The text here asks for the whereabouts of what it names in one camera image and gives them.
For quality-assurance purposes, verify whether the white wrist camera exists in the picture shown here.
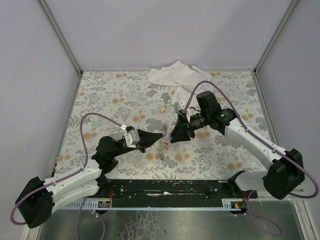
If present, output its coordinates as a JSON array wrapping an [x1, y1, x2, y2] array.
[[120, 124, 140, 148], [173, 101, 191, 120]]

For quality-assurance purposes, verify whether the grey left corner post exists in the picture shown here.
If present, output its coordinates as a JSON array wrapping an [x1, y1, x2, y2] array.
[[36, 0, 83, 76]]

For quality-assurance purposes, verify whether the purple right floor cable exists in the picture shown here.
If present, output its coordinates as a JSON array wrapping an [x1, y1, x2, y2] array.
[[246, 191, 283, 237]]

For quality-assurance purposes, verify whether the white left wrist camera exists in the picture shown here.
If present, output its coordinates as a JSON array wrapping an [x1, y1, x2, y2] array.
[[120, 124, 140, 148]]

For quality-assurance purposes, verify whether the white slotted cable duct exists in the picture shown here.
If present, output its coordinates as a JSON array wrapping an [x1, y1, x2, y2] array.
[[63, 195, 246, 212]]

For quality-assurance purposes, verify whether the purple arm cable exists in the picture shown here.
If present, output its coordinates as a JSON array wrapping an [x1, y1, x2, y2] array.
[[184, 80, 320, 199], [9, 112, 126, 225]]

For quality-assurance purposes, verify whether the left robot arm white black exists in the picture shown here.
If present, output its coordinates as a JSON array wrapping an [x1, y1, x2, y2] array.
[[15, 128, 164, 229]]

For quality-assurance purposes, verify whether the grey aluminium corner post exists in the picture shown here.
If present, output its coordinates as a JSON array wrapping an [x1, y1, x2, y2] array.
[[253, 0, 300, 76]]

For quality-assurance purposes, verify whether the purple floor cable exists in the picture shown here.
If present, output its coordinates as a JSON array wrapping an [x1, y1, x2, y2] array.
[[246, 191, 283, 237], [74, 196, 106, 240]]

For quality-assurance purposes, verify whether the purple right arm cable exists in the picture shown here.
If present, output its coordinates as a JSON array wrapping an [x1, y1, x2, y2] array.
[[184, 80, 320, 199]]

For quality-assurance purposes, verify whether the green tagged key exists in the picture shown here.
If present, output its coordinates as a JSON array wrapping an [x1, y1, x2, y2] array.
[[165, 98, 172, 105]]

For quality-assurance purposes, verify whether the white crumpled cloth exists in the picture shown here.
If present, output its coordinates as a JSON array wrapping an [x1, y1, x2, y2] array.
[[148, 61, 213, 105]]

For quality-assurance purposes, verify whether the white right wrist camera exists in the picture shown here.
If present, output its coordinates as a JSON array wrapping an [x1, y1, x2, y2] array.
[[173, 101, 191, 120]]

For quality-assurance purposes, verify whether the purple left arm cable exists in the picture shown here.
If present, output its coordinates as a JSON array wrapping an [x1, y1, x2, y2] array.
[[9, 112, 126, 225]]

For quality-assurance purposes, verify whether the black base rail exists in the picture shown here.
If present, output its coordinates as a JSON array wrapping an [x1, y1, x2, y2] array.
[[90, 178, 251, 202]]

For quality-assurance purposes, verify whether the white disc with keyrings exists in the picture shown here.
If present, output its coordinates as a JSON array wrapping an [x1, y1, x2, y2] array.
[[158, 126, 170, 161]]

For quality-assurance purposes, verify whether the purple left floor cable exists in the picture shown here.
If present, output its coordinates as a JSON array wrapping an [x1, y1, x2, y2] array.
[[74, 196, 106, 240]]

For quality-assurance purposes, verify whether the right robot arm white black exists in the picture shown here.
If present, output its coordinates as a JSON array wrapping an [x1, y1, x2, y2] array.
[[170, 91, 305, 200]]

